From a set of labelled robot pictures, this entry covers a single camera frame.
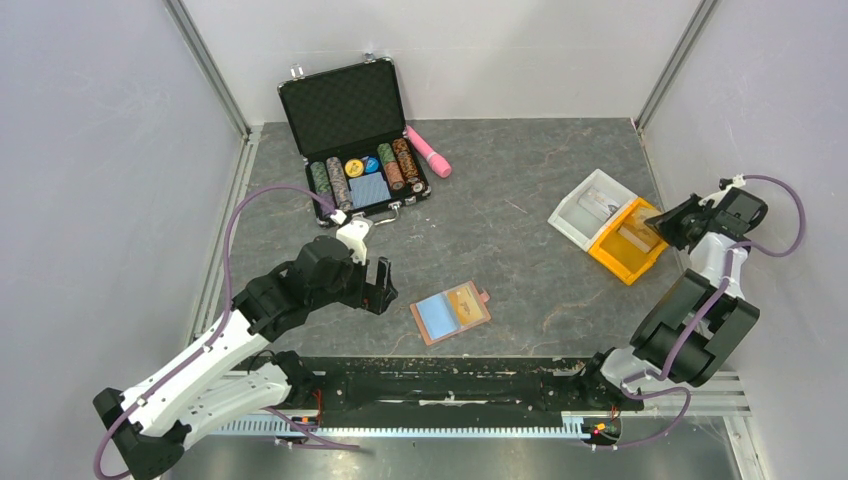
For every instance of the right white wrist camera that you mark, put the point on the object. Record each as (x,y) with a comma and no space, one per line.
(725,185)

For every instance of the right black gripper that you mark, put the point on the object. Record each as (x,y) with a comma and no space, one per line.
(666,224)

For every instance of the card in yellow bin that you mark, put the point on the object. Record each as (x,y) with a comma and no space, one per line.
(635,230)

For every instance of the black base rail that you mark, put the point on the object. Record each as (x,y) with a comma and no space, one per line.
(452,392)

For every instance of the blue dealer chip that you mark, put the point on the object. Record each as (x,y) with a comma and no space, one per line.
(371,165)

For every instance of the red green chip row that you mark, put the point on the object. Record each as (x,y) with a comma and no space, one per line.
(391,167)

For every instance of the gold credit card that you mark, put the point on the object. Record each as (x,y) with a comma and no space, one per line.
(466,305)

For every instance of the yellow plastic bin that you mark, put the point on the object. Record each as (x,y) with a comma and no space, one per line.
(621,257)

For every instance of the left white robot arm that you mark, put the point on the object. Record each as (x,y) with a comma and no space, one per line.
(153,423)

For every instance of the green poker chip row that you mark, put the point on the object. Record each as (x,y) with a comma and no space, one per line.
(321,182)

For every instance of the blue playing card deck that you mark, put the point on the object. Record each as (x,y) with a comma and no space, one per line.
(368,190)

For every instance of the brown leather card holder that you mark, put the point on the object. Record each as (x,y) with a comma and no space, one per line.
(436,319)

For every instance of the black poker chip case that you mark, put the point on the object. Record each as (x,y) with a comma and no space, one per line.
(346,113)

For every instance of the orange black chip row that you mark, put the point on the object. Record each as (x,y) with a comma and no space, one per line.
(407,165)

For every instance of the grey poker chip row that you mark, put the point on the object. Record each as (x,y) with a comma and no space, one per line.
(339,185)

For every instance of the pink cylindrical flashlight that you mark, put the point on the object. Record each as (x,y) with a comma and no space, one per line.
(436,161)

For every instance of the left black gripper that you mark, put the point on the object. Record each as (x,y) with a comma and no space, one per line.
(371,296)

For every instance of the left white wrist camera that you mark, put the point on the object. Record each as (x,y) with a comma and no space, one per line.
(352,232)

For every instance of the yellow dealer chip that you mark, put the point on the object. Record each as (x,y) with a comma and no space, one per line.
(354,168)

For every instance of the card in white bin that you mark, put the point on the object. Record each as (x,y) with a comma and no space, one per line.
(599,204)

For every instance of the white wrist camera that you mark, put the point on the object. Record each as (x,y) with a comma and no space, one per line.
(352,232)
(725,185)

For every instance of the white plastic bin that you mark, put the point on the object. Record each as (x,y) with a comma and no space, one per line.
(584,213)

